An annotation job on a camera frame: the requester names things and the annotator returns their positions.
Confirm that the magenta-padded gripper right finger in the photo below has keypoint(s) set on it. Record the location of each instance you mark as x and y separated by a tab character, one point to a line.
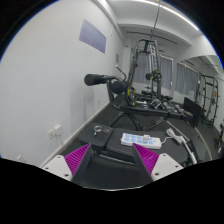
148	158

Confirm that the black exercise machine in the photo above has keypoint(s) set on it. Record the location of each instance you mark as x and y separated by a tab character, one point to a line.
220	136

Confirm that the purple wall poster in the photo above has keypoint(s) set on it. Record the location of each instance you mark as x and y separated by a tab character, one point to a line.
92	36

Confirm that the black padded weight bench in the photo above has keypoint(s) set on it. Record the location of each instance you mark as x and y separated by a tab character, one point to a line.
173	151

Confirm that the black bench with foam rollers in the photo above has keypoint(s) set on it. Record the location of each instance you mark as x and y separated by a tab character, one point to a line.
100	80

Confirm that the long ceiling light strip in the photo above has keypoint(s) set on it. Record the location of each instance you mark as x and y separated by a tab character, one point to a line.
173	12

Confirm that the small white charger block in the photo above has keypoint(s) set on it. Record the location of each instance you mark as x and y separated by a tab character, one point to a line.
145	138

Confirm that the small beige wall panel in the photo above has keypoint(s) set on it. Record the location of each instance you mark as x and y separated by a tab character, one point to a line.
117	58

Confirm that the black upright panel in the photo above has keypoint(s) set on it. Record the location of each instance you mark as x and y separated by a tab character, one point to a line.
192	110

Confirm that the group of dumbbells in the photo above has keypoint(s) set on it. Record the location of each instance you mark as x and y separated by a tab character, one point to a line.
166	106

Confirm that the black yellow weight plate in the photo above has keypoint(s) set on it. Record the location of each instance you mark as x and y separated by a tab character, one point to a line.
131	96
152	76

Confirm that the grey window curtain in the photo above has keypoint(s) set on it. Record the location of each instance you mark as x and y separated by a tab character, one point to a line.
186	78
165	71

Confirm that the black power rack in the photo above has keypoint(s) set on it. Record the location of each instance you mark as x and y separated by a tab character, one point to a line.
201	96

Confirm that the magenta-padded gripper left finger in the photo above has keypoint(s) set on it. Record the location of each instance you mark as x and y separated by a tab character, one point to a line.
76	158

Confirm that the white wall socket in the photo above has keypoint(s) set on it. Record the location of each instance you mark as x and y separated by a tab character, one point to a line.
50	133

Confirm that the white power strip blue sockets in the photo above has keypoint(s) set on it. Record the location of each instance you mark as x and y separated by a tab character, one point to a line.
131	139

